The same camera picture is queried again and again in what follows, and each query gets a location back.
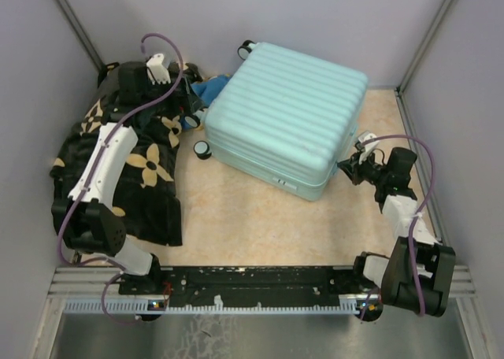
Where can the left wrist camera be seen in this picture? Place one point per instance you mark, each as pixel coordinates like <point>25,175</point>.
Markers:
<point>158,69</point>

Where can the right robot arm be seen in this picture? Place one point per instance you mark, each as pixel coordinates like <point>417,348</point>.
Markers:
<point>418,273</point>

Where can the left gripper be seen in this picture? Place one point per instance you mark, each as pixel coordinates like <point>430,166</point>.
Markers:
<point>190,102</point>

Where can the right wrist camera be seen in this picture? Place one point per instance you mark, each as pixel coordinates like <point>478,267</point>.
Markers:
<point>366,143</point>

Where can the suitcase wheel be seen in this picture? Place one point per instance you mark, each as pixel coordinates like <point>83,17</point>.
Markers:
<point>245,49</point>
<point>202,150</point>
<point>191,122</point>

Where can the blue and yellow shirt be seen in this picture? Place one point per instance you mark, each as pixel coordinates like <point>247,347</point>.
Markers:
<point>207,91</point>

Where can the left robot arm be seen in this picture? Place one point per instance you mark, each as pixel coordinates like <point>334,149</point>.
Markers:
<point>114,174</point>

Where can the light blue hard-shell suitcase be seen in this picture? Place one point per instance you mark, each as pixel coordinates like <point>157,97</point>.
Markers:
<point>287,118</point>

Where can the aluminium frame rail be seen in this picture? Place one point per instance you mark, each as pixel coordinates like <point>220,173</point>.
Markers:
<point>96,289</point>

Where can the suitcase wheel middle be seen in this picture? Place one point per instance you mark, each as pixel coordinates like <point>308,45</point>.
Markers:
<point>191,122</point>

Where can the black floral fleece blanket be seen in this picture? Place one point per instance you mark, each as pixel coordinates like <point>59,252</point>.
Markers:
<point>145,195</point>

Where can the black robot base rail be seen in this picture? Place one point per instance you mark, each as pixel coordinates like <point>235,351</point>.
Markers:
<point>277,286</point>

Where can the suitcase wheel near front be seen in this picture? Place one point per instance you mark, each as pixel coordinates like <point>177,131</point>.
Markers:
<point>202,150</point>

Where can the suitcase wheel at top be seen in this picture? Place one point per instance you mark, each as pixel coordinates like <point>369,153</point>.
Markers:
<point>245,49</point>

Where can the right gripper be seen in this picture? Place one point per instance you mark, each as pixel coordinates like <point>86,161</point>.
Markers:
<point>351,167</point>

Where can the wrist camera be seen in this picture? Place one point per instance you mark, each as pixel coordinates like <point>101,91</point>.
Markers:
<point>366,143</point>
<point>158,69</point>

